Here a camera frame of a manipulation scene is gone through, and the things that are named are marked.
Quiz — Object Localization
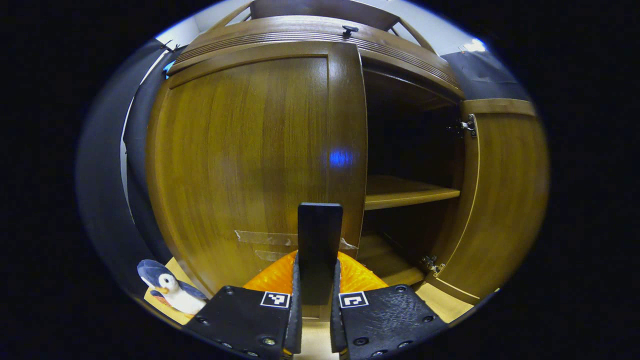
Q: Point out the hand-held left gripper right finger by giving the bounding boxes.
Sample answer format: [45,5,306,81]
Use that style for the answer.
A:
[330,250,448,360]

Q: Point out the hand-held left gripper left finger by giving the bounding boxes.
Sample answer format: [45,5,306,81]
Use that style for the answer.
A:
[196,249,303,360]

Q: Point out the black door handle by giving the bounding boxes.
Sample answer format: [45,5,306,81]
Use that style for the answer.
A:
[297,202,344,307]

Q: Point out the wooden shoe cabinet door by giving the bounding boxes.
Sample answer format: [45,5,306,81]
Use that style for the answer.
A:
[425,98,550,306]
[145,41,368,296]

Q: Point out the metal door hinge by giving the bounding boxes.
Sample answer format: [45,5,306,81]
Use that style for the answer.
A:
[420,255,446,277]
[446,114,478,138]

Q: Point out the wooden cabinet drawer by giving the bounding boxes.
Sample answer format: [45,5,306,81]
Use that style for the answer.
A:
[172,15,463,98]

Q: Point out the penguin plush toy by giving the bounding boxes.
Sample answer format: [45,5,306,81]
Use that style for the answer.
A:
[136,258,209,316]

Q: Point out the wooden inner shelf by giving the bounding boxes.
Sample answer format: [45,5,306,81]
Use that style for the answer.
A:
[364,175,461,211]

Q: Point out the black backdrop cloth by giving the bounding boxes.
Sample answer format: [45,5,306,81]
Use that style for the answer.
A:
[75,39,532,297]

